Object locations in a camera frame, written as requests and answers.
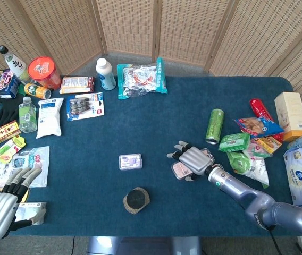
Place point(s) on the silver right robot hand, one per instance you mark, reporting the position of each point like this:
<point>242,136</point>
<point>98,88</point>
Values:
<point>194,160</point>

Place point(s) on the pink packet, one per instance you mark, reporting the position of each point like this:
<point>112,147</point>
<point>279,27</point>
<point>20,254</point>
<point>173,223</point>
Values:
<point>179,170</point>

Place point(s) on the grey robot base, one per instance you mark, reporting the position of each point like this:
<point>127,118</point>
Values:
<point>143,245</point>

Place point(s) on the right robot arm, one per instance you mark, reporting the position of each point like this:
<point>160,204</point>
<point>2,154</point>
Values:
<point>236,186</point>

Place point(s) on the small clear bottle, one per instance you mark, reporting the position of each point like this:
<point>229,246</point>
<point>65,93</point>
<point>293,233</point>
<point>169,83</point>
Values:
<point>28,115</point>

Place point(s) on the white pouch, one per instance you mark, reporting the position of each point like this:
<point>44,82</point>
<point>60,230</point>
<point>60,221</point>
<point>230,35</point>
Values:
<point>49,118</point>

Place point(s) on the white plastic bottle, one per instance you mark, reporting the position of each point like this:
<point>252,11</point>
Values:
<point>105,75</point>

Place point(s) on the white green flat box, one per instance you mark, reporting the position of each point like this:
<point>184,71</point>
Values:
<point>31,208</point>

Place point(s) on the green crumpled pack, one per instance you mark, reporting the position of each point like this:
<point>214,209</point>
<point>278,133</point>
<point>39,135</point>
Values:
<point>238,162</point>

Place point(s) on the green wipes pack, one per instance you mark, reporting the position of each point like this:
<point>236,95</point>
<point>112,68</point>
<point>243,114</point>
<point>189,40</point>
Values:
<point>234,140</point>

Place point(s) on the white green plastic bag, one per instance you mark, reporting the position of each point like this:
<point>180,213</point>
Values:
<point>258,166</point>

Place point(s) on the purple plastic box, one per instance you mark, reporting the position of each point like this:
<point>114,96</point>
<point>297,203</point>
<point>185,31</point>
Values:
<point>130,161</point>

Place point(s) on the green lip balm card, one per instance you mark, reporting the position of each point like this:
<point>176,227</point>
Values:
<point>8,150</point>

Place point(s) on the round black cork coaster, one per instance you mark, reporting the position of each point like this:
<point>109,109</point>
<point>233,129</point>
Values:
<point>136,199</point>

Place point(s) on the blue cookie snack bag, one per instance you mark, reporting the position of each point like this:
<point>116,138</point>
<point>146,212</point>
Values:
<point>260,126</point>

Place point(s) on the yellow red snack pack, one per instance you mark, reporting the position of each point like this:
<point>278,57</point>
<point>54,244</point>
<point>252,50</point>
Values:
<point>269,143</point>

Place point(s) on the red yellow small box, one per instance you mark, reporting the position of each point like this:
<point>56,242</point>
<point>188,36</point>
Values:
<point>3,132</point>

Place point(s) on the red tube pack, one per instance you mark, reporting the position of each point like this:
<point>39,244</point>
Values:
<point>258,107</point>

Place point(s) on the teal clear plastic bag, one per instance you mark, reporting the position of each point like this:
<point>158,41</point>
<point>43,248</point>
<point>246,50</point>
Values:
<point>140,79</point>

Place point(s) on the black glove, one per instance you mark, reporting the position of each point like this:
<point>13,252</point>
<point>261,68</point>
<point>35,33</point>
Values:
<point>7,109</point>

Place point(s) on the cream yellow carton box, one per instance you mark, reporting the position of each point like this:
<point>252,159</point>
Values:
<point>292,114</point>

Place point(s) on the blue card blister pack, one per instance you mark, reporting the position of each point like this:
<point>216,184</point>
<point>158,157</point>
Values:
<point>84,106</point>

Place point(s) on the yellow green drink can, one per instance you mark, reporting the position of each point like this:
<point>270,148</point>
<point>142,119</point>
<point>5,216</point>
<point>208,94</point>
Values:
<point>36,91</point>

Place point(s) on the wicker folding screen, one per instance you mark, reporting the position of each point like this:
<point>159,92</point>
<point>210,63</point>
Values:
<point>188,29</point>

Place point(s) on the purple black pack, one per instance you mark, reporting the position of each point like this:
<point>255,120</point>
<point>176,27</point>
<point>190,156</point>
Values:
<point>4,83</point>

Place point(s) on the brown orange biscuit pack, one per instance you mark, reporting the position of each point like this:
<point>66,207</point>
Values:
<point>76,84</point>

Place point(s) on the white bottle black cap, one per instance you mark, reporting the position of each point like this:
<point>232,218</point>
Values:
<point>15,66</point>

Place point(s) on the red snack tub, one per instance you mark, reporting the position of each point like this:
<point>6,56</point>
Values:
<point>43,70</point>

